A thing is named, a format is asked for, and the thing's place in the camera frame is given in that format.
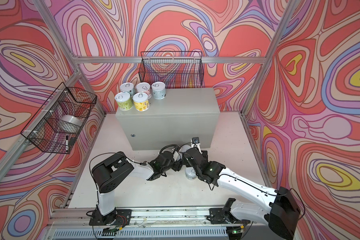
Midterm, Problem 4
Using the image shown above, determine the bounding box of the can blue green label front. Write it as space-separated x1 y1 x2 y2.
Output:
185 167 197 180

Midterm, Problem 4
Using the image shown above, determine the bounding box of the can yellow label front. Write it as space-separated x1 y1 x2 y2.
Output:
133 93 150 112

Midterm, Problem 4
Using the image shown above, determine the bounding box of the can green yellow label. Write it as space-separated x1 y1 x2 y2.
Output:
115 92 134 111

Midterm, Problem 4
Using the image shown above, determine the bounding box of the can blue label back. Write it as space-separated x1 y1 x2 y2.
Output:
151 82 166 100

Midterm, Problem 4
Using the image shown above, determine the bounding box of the can pink label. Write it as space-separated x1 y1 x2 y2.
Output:
179 145 192 153
136 82 152 99

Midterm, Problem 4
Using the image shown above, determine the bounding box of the can red label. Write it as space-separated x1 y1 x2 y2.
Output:
120 83 136 97

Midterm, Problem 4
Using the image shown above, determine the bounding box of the can plain lid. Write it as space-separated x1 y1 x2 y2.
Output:
174 152 181 162

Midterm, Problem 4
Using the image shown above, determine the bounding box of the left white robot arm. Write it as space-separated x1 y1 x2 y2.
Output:
91 151 183 226

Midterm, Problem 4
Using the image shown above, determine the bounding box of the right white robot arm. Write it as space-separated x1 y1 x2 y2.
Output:
180 146 301 240

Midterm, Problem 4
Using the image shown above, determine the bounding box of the can pink label back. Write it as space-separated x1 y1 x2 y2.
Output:
179 145 192 153

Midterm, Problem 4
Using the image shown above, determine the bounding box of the grey metal cabinet box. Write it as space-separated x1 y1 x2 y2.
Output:
116 88 220 151

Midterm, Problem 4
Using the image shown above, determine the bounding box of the black marker pen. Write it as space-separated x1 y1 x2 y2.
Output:
66 135 70 153

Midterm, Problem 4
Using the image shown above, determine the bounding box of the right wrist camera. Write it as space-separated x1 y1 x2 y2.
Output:
191 137 200 148

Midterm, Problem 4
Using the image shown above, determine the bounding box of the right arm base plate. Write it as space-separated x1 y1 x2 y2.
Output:
206 198 251 226

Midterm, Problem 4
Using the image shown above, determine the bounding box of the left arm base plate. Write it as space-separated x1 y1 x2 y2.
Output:
86 208 132 227

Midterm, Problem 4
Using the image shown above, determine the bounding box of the black wire basket back wall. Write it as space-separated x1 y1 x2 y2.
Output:
139 51 204 89

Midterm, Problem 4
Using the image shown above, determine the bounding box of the black wire basket wall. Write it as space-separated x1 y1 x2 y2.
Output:
139 51 204 89
21 83 97 154

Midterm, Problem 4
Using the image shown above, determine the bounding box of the black wire basket left wall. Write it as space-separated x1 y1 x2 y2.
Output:
21 83 97 154

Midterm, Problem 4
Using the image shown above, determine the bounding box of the aluminium rail front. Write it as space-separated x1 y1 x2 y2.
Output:
48 203 268 228

